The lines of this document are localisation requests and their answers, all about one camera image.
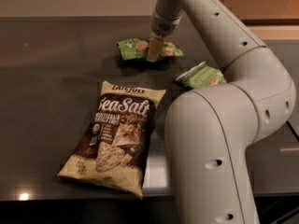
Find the brown Sea Salt chip bag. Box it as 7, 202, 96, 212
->
58, 81, 165, 198

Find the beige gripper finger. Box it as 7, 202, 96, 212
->
147, 36, 164, 62

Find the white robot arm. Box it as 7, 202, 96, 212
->
151, 0, 296, 224

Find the green rice chip bag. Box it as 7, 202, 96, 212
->
117, 38, 184, 61

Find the green Kettle chip bag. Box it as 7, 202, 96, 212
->
176, 62, 226, 89

